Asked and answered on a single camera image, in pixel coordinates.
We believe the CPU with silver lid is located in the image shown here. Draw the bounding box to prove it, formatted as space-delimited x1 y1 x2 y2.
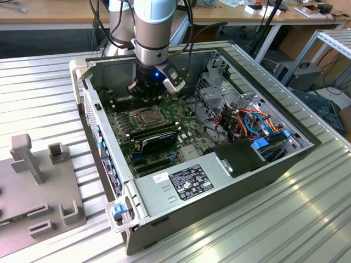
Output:
140 110 161 125

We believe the black graphics card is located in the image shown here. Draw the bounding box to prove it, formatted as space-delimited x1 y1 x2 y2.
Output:
134 130 178 155

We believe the green motherboard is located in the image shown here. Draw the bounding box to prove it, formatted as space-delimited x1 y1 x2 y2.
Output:
104 92 230 179

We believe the metal drive cage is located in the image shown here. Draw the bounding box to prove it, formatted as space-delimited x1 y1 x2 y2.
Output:
195 71 265 121

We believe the silver chipset heatsink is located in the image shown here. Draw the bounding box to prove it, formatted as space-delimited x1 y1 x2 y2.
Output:
179 145 200 161

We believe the black expansion slot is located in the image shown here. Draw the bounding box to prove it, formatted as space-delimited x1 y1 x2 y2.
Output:
134 157 171 170
137 164 165 178

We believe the black chair base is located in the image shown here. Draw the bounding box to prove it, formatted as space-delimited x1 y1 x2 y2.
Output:
218 26 247 39

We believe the silver power supply unit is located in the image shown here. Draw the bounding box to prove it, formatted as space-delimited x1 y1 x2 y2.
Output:
133 152 234 220

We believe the black fan shroud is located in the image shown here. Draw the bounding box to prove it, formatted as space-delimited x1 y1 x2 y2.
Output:
204 138 269 179

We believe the white cardboard box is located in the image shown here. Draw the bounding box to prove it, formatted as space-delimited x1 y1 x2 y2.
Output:
244 4 263 16

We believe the white desk leg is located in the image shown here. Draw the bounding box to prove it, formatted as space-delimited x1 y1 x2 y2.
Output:
254 24 283 64

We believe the blue disk carrier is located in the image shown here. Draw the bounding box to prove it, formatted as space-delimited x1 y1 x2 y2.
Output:
251 138 271 151

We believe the blue case latch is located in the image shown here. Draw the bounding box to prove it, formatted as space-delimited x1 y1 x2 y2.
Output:
113 204 127 220

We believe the black stand pole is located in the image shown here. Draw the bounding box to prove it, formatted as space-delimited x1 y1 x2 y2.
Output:
248 0 285 60

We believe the grey PC case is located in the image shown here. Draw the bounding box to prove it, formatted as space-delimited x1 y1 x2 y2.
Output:
68 46 323 257

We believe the wooden desk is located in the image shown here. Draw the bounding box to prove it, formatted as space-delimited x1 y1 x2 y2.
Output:
0 0 351 31

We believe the grey parts rack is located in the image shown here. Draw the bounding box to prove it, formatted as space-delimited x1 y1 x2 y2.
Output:
0 133 88 244

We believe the dark blue crate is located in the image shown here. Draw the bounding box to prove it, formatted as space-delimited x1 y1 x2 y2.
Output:
290 89 343 135

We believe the open cardboard box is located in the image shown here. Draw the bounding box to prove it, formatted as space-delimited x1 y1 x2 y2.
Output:
295 2 320 19

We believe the green RAM stick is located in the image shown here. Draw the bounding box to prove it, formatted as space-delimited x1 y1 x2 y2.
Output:
0 213 30 228

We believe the brown cardboard box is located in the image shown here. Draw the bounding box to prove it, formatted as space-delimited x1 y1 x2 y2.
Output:
338 106 351 135

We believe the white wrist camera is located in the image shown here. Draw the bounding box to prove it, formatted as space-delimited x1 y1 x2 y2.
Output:
162 77 187 94

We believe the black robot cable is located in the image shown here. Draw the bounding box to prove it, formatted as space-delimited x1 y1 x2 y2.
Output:
180 0 230 75

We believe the blue data wire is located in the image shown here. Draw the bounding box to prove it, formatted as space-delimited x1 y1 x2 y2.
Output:
243 111 269 138

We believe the orange wire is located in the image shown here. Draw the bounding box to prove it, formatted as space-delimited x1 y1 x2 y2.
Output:
230 108 279 135

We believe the clear plastic case handle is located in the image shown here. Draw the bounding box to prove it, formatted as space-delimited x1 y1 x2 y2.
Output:
105 195 140 233

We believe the grey case with handle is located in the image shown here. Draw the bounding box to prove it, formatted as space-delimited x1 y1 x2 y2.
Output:
274 60 324 92

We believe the aluminium profile frame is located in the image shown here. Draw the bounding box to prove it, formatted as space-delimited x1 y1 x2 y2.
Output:
282 29 351 88

